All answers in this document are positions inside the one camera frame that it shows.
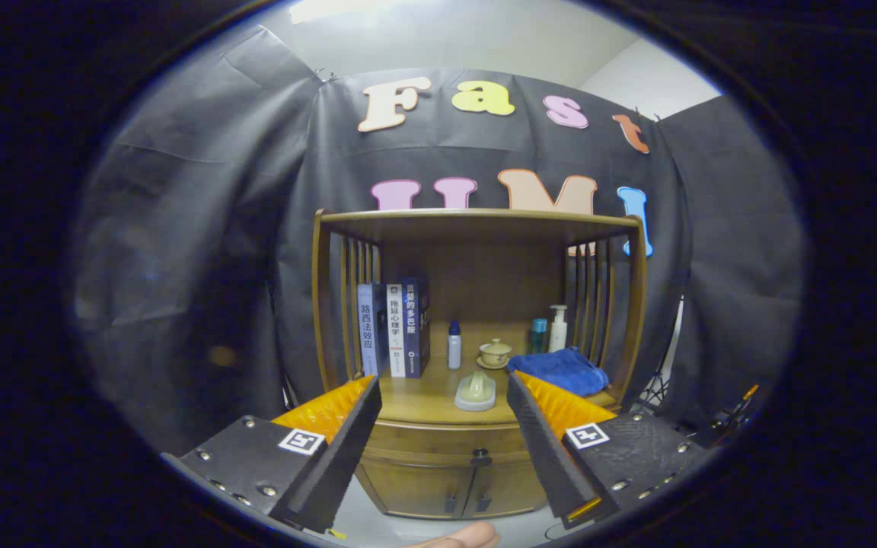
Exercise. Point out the wooden drawer with black knob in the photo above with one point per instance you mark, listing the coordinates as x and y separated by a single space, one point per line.
438 441

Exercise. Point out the wooden countertop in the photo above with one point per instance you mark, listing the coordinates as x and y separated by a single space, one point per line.
423 396

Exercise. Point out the small white bottle blue cap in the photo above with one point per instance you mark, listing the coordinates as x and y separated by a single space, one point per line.
454 350

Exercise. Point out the black backdrop cloth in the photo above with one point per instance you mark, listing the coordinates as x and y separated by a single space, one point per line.
180 228

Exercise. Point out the black tripod stand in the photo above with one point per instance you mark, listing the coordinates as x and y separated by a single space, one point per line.
658 380

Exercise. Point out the cream lidded teacup with saucer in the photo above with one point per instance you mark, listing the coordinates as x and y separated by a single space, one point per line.
495 355

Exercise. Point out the wooden cabinet door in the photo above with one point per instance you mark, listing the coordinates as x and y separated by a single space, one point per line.
416 487
503 487

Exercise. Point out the white pump bottle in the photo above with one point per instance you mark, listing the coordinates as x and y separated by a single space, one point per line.
558 335

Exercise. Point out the pale green scrub brush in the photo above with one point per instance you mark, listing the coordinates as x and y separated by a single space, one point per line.
475 392

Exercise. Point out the black device with orange clip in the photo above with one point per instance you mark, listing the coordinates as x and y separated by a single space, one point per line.
720 430

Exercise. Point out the wooden cabinet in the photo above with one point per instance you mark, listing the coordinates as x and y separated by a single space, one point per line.
476 227

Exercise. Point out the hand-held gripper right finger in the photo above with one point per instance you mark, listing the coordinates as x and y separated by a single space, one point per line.
539 449

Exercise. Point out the teal bottle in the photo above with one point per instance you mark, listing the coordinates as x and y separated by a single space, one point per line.
539 336

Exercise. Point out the light blue book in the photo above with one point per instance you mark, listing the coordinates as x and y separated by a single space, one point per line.
368 331

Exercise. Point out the white book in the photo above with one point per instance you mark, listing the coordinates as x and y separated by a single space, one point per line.
396 331

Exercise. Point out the dark blue book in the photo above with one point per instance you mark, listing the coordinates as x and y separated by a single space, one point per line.
412 327

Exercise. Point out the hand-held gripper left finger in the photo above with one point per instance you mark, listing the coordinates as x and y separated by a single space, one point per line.
347 449

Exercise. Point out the folded blue towel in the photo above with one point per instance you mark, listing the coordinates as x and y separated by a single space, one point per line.
568 371

